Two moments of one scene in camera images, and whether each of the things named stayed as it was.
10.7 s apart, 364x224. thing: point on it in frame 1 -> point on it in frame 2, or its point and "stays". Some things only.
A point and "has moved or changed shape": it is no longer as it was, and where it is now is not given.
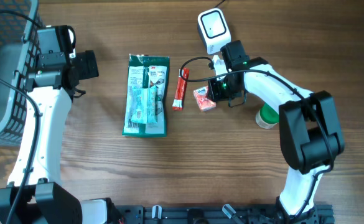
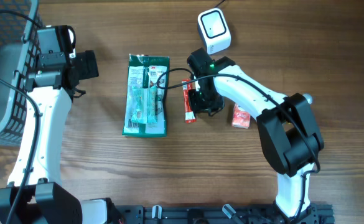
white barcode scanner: x=213 y=29 stays
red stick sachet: x=181 y=88 -> x=190 y=117
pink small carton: x=204 y=104 has moved or changed shape
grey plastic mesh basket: x=10 y=44 stays
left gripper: x=86 y=68 stays
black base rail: x=320 y=214 stays
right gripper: x=215 y=94 -> x=196 y=107
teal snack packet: x=144 y=104 stays
